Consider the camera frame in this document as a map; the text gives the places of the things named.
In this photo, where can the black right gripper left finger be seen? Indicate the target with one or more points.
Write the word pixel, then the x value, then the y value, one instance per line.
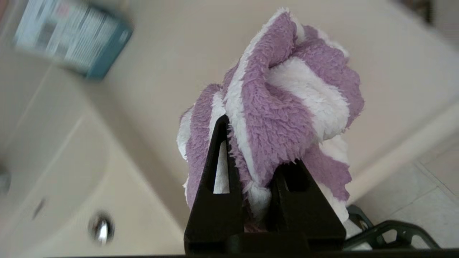
pixel 215 215

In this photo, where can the chrome drain stopper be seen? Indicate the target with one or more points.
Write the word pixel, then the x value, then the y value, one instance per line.
pixel 101 228

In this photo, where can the purple white striped towel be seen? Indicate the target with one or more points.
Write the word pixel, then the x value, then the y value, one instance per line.
pixel 279 107

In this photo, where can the beige sink basin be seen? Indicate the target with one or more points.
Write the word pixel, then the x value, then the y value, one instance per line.
pixel 53 161

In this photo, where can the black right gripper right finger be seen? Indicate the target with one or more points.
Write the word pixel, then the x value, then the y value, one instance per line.
pixel 304 215

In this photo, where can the white printed packet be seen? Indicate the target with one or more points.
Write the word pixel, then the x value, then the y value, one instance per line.
pixel 61 32

